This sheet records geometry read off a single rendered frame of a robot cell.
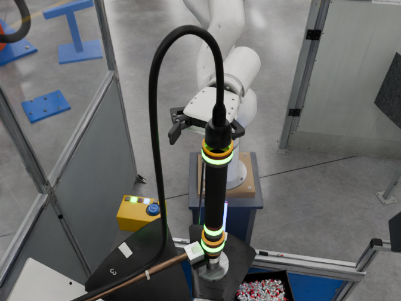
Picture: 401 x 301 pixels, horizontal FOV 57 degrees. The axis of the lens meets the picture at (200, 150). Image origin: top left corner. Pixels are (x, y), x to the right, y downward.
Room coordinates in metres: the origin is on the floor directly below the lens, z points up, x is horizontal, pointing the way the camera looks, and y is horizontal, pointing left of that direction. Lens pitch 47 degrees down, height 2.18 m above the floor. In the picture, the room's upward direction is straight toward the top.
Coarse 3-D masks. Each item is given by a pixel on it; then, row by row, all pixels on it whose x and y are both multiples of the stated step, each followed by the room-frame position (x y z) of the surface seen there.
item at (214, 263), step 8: (216, 112) 0.35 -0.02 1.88; (224, 112) 0.35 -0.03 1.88; (216, 120) 0.34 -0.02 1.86; (224, 120) 0.35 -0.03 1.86; (208, 128) 0.35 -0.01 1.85; (216, 128) 0.34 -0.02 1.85; (224, 128) 0.34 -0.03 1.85; (208, 136) 0.34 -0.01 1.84; (216, 136) 0.34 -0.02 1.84; (224, 136) 0.34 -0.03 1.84; (208, 144) 0.34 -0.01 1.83; (216, 144) 0.34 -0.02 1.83; (224, 144) 0.34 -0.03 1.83; (208, 256) 0.34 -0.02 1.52; (216, 256) 0.34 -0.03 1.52; (208, 264) 0.34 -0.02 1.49; (216, 264) 0.34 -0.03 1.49
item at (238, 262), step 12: (192, 228) 0.60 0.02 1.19; (192, 240) 0.56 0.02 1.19; (228, 240) 0.57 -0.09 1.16; (240, 240) 0.59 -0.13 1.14; (228, 252) 0.53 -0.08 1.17; (240, 252) 0.54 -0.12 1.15; (252, 252) 0.55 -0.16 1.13; (240, 264) 0.50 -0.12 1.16; (192, 276) 0.45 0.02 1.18; (228, 276) 0.45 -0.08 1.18; (240, 276) 0.46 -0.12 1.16; (192, 288) 0.41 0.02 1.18; (204, 288) 0.41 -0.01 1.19; (216, 288) 0.41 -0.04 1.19; (228, 288) 0.41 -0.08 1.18; (228, 300) 0.38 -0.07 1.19
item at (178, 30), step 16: (176, 32) 0.33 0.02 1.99; (192, 32) 0.33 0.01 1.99; (208, 32) 0.34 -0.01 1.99; (160, 48) 0.32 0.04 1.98; (160, 64) 0.32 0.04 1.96; (160, 160) 0.31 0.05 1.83; (160, 176) 0.31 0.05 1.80; (160, 192) 0.31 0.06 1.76; (160, 208) 0.31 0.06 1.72; (160, 256) 0.30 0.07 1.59
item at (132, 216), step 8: (136, 200) 0.79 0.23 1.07; (152, 200) 0.79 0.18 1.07; (120, 208) 0.75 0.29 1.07; (128, 208) 0.75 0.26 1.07; (136, 208) 0.75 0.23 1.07; (144, 208) 0.75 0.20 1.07; (120, 216) 0.72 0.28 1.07; (128, 216) 0.72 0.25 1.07; (136, 216) 0.72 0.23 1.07; (144, 216) 0.72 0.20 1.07; (152, 216) 0.72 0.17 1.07; (160, 216) 0.72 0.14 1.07; (120, 224) 0.72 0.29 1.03; (128, 224) 0.71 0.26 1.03; (136, 224) 0.71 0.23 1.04; (144, 224) 0.70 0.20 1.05
